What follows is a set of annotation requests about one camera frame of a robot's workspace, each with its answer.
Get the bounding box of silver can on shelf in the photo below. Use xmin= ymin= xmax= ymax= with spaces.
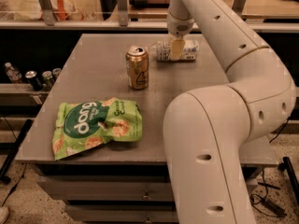
xmin=52 ymin=68 xmax=62 ymax=79

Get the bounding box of black cable with adapter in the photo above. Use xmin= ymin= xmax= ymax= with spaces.
xmin=249 ymin=168 xmax=288 ymax=218

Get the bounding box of white shoe tip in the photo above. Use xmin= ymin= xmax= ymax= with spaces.
xmin=0 ymin=206 xmax=9 ymax=224

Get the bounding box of orange white plastic bag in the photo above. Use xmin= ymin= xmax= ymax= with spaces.
xmin=14 ymin=0 xmax=84 ymax=21

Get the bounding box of black stand leg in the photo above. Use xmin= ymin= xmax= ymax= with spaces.
xmin=278 ymin=157 xmax=299 ymax=205
xmin=0 ymin=119 xmax=33 ymax=184

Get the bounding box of grey cabinet drawer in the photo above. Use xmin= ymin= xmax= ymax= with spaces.
xmin=37 ymin=175 xmax=176 ymax=202
xmin=65 ymin=205 xmax=178 ymax=224

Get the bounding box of gold soda can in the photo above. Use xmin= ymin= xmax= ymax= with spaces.
xmin=125 ymin=45 xmax=149 ymax=90

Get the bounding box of lower grey cabinet drawer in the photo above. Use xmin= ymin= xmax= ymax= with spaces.
xmin=65 ymin=205 xmax=178 ymax=224

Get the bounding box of left metal rail bracket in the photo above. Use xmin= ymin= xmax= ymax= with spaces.
xmin=38 ymin=0 xmax=56 ymax=26

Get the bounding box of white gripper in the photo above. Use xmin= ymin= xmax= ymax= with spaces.
xmin=166 ymin=13 xmax=194 ymax=61

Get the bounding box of clear plastic water bottle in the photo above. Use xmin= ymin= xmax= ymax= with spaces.
xmin=149 ymin=39 xmax=199 ymax=62

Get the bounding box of upper grey cabinet drawer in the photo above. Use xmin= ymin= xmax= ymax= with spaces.
xmin=37 ymin=175 xmax=176 ymax=202

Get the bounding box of black stand leg left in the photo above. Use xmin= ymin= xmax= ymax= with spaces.
xmin=0 ymin=119 xmax=33 ymax=184

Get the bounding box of black stand leg right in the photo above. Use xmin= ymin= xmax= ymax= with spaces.
xmin=278 ymin=157 xmax=299 ymax=205

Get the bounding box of dark can on shelf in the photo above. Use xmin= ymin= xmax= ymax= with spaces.
xmin=25 ymin=71 xmax=43 ymax=91

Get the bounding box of green snack chip bag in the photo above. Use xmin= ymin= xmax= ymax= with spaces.
xmin=52 ymin=98 xmax=142 ymax=161

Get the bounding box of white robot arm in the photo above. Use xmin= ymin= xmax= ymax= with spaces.
xmin=164 ymin=0 xmax=296 ymax=224

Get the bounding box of middle metal rail bracket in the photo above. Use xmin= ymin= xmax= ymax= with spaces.
xmin=117 ymin=0 xmax=128 ymax=27

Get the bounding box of green can on shelf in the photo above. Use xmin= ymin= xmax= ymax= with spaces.
xmin=42 ymin=71 xmax=55 ymax=89

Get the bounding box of small water bottle on shelf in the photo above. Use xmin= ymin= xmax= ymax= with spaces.
xmin=5 ymin=63 xmax=22 ymax=83

